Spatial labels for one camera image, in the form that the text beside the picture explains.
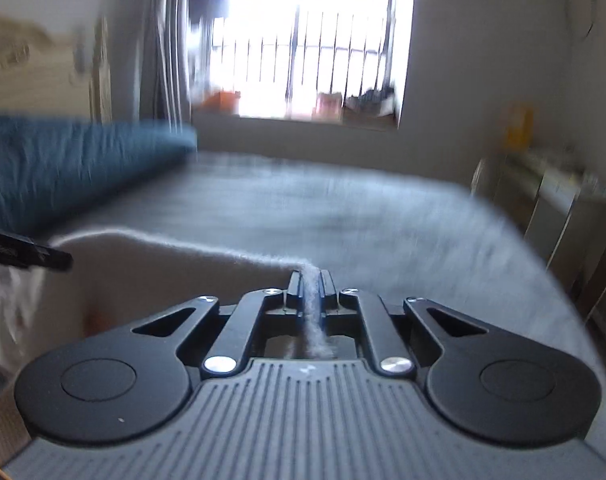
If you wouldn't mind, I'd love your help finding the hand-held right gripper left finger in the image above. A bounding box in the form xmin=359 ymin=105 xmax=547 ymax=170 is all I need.
xmin=132 ymin=269 xmax=304 ymax=377

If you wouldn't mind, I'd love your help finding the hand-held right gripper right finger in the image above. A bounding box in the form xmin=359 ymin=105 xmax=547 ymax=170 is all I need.
xmin=319 ymin=269 xmax=490 ymax=378

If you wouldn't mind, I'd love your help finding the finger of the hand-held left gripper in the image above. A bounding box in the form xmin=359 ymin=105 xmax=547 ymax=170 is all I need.
xmin=0 ymin=225 xmax=74 ymax=273

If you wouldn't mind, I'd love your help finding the beige ribbed sweater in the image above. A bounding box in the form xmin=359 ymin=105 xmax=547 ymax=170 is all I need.
xmin=0 ymin=227 xmax=336 ymax=411

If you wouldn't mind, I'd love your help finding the beige headboard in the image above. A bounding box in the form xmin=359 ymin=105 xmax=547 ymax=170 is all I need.
xmin=0 ymin=15 xmax=114 ymax=122

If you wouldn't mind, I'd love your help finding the pink box on sill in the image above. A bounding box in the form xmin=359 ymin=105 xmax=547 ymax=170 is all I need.
xmin=314 ymin=91 xmax=344 ymax=121

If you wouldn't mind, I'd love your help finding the dark clutter on sill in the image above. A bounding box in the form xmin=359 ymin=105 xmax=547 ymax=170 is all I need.
xmin=347 ymin=86 xmax=397 ymax=117

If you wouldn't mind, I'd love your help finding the orange thing on sill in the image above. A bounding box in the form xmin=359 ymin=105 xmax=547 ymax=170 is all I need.
xmin=202 ymin=90 xmax=242 ymax=112

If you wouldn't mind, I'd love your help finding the cluttered shelf unit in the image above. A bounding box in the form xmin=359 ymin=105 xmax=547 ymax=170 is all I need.
xmin=470 ymin=149 xmax=606 ymax=323

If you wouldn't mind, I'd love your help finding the grey curtain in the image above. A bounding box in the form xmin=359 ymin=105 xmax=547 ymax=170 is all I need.
xmin=142 ymin=0 xmax=200 ymax=122

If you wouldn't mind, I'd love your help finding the yellow bag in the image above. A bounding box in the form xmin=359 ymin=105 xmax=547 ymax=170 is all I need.
xmin=504 ymin=104 xmax=534 ymax=152

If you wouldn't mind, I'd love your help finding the window with metal bars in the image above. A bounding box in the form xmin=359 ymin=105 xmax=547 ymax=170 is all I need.
xmin=195 ymin=0 xmax=416 ymax=123

